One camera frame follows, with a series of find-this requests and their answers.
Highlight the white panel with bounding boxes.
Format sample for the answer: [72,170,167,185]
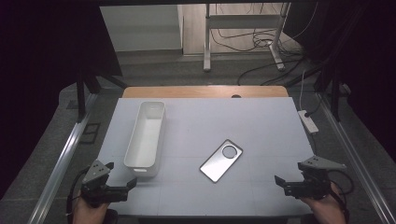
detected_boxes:
[99,4,185,58]

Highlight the person's right hand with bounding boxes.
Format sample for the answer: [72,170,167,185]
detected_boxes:
[300,183,347,224]

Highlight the hand-held gripper cable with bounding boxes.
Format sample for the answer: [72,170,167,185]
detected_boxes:
[65,167,92,224]
[326,170,355,220]

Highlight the white power strip cable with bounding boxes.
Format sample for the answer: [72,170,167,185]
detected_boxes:
[299,69,307,112]

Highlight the white plastic storage bin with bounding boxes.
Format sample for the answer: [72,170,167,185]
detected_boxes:
[123,101,167,178]

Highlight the right hand-held gripper cable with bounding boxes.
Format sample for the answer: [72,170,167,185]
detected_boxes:
[326,170,355,220]

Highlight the black floor socket plate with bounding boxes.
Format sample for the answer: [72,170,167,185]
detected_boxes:
[78,122,102,146]

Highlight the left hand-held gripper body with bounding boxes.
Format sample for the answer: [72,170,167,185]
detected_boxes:
[79,160,130,209]

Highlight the black curtain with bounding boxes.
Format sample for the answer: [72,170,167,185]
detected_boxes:
[0,0,123,200]
[284,0,396,157]

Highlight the person's left hand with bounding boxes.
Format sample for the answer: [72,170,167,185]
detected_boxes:
[73,189,110,224]

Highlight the grey phone case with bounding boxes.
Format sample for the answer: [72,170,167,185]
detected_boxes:
[199,138,244,184]

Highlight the left hand-held gripper cable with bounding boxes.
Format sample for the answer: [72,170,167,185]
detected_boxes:
[65,167,92,224]

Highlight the white metal desk frame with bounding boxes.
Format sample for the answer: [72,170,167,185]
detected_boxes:
[203,2,292,73]

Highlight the white power strip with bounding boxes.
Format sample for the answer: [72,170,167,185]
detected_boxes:
[297,109,319,134]

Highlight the black floor cables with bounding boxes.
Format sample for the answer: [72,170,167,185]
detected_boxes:
[209,3,312,87]

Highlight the black metal stand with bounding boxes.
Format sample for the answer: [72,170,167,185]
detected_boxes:
[76,69,129,123]
[286,62,344,123]

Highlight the white table cover sheet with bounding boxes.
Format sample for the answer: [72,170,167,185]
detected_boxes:
[95,96,316,217]

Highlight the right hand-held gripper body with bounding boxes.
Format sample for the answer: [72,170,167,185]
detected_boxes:
[284,155,347,201]

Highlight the aluminium rail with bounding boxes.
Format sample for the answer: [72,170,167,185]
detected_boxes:
[316,91,396,224]
[27,92,99,224]

